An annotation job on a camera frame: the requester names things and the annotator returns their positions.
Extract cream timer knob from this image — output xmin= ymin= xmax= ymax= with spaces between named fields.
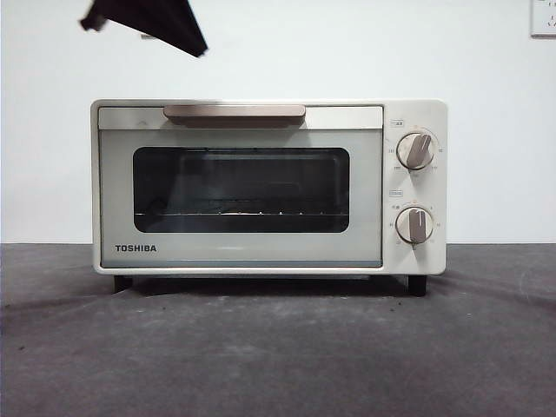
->
xmin=395 ymin=205 xmax=436 ymax=250

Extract cream temperature knob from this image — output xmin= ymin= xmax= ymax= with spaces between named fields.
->
xmin=397 ymin=132 xmax=437 ymax=171

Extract metal wire oven rack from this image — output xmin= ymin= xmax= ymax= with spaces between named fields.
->
xmin=134 ymin=197 xmax=350 ymax=217

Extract cream Toshiba toaster oven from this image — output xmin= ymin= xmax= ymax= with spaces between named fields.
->
xmin=89 ymin=98 xmax=451 ymax=297

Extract glass oven door with handle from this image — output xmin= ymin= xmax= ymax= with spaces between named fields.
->
xmin=97 ymin=104 xmax=385 ymax=269

